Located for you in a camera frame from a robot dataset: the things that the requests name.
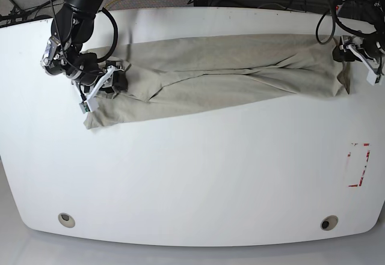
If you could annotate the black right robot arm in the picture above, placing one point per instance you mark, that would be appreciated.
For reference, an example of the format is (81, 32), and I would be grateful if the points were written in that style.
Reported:
(71, 27)

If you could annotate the right table cable grommet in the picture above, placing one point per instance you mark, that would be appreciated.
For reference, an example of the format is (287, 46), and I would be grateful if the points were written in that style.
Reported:
(329, 223)

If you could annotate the beige grey T-shirt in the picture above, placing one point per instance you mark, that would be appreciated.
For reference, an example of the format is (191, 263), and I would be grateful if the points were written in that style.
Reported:
(182, 76)

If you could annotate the table cable grommet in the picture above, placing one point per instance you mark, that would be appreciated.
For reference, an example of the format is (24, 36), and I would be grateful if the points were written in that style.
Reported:
(329, 223)
(66, 220)

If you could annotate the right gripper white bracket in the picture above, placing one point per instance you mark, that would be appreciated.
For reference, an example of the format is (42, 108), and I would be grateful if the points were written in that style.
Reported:
(105, 77)

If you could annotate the red tape rectangle marking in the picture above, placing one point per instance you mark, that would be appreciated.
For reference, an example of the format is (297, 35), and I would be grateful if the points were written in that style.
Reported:
(356, 164)

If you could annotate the black tripod stand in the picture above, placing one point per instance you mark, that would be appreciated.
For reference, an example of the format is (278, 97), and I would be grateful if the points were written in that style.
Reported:
(16, 12)

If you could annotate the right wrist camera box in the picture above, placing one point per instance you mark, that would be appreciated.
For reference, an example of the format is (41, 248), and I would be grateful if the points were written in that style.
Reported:
(89, 105)

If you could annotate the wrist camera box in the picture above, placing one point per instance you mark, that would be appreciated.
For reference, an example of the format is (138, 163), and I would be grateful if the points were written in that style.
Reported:
(374, 79)
(89, 105)

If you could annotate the left table cable grommet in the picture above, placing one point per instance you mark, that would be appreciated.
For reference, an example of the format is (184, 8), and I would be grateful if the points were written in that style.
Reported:
(66, 220)

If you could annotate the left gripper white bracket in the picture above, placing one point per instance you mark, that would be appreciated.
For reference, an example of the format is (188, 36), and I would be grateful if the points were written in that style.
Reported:
(354, 48)

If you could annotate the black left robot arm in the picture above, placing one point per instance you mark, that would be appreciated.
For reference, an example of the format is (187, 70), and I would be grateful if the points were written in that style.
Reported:
(373, 13)

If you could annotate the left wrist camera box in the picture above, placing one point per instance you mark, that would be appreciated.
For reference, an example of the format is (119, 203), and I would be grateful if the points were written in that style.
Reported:
(374, 79)

